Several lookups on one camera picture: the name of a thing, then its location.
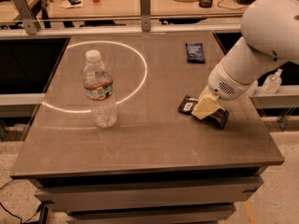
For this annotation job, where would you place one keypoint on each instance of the black mesh pen cup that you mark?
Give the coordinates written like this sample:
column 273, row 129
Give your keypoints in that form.
column 205, row 3

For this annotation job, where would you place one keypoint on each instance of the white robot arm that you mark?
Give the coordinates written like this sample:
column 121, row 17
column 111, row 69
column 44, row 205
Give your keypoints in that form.
column 269, row 38

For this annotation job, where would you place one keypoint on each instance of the black rxbar chocolate wrapper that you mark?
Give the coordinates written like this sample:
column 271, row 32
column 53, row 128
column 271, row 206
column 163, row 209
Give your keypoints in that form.
column 217, row 119

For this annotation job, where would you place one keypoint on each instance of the clear plastic water bottle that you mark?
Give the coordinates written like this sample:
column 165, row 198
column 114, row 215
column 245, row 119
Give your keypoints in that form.
column 99, row 88

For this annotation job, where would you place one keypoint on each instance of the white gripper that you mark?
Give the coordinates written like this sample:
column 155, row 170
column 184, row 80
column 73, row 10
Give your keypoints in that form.
column 221, row 84

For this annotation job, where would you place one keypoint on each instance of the grey drawer cabinet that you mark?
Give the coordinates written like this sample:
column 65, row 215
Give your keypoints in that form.
column 186, row 198

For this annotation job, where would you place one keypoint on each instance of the grey metal bracket left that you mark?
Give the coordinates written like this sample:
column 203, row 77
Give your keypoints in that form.
column 29, row 21

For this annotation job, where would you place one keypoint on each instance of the blue rxbar blueberry wrapper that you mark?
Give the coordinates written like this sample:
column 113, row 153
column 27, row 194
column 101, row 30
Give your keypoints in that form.
column 195, row 53

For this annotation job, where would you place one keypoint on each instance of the grey metal bracket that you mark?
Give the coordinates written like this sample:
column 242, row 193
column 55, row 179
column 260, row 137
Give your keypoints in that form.
column 29, row 21
column 145, row 15

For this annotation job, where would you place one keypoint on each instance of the clear sanitizer bottle right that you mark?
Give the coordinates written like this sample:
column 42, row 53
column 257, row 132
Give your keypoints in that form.
column 272, row 82

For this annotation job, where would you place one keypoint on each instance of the grey metal bracket middle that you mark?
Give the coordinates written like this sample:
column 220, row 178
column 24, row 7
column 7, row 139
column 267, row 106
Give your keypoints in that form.
column 145, row 15

